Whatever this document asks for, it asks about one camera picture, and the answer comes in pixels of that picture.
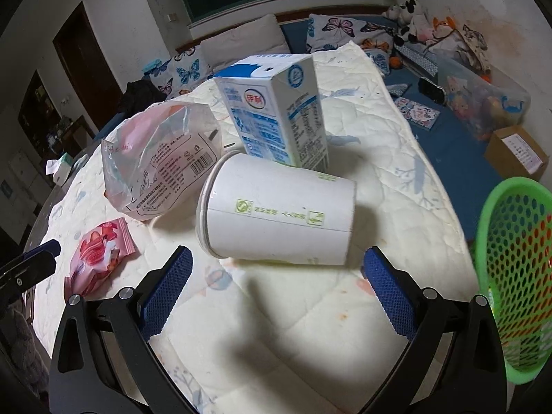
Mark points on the white blue butterfly pillow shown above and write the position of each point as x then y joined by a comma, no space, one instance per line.
185,71

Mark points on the clear plastic storage box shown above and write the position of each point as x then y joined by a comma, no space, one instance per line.
474,99

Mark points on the black white cow plush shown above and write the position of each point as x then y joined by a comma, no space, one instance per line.
412,19

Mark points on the printed sticker card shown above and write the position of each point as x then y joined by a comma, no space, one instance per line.
416,113

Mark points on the dark cloth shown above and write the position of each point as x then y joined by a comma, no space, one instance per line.
140,97

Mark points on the pink snack packet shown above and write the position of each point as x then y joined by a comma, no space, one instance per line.
95,254

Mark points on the small orange ball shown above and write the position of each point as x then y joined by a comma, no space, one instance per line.
396,63

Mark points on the blue white milk carton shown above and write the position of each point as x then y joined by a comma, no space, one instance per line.
267,108

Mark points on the clear plastic bag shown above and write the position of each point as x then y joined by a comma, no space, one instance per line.
164,159

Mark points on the cardboard box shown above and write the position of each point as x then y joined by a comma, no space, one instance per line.
517,151

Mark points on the dark wooden door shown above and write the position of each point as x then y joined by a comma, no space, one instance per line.
82,64

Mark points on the orange fox plush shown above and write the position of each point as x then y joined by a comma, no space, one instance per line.
442,30

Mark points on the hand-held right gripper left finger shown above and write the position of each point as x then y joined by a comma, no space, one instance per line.
169,283

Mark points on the large butterfly pillow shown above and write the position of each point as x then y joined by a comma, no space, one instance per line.
340,30

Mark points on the blue bed mattress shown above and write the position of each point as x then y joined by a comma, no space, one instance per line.
453,159

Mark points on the small butterfly pillow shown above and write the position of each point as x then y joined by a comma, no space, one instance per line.
381,61

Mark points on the beige pillow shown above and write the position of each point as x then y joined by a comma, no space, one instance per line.
246,39

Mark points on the green plastic basket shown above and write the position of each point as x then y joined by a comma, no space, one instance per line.
487,224

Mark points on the black handheld console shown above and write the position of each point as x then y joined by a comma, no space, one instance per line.
432,90

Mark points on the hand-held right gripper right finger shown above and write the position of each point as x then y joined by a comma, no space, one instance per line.
388,293

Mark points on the blue patterned box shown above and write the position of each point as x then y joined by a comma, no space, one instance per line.
416,59

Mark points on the white paper cup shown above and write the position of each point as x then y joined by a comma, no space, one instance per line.
276,215

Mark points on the dark shelf cabinet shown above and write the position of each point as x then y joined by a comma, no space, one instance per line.
39,103

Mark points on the grey white plush toy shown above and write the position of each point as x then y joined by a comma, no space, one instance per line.
474,47

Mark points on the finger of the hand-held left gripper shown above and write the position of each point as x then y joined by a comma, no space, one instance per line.
43,251
30,274

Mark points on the tissue box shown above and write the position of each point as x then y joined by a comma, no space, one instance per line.
60,170

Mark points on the white quilted mat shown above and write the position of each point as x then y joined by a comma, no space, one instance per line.
280,332

